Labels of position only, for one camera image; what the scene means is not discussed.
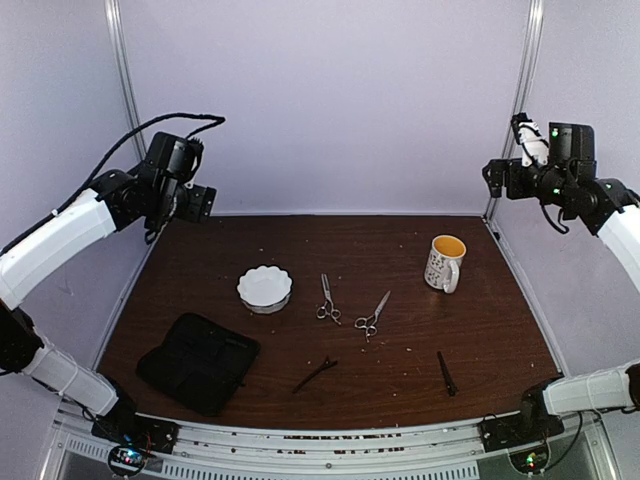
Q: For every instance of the aluminium front rail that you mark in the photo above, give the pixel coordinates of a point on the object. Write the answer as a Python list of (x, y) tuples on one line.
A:
[(453, 450)]

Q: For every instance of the white scalloped bowl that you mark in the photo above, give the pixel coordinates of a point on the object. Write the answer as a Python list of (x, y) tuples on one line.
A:
[(265, 290)]

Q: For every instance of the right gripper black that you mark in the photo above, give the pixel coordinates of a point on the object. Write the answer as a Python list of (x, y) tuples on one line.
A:
[(498, 166)]

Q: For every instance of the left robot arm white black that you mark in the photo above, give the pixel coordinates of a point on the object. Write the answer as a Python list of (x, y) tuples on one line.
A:
[(108, 204)]

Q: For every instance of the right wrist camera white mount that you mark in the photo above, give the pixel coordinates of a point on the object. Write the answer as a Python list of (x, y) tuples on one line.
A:
[(534, 146)]

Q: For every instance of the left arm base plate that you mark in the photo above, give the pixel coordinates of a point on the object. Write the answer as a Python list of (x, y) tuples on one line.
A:
[(145, 433)]

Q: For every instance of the white patterned mug yellow inside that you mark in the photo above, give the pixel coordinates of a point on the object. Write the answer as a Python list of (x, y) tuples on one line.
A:
[(443, 266)]

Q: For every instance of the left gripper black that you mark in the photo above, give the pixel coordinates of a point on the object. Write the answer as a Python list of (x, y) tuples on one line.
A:
[(199, 208)]

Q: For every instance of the silver scissors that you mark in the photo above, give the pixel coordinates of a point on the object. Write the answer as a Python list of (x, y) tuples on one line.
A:
[(368, 324), (328, 310)]

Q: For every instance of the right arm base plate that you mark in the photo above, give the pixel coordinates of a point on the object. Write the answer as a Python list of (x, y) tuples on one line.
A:
[(510, 431)]

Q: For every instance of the left aluminium frame post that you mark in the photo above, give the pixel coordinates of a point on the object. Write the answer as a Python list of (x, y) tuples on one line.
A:
[(118, 44)]

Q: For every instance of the black hair clip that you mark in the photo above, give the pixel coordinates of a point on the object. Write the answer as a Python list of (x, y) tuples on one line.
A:
[(326, 365), (451, 388)]

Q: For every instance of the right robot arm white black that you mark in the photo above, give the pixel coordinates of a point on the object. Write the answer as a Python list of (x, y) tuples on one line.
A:
[(615, 222)]

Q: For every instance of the black zip tool case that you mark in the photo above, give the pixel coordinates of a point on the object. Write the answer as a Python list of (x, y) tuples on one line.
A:
[(199, 364)]

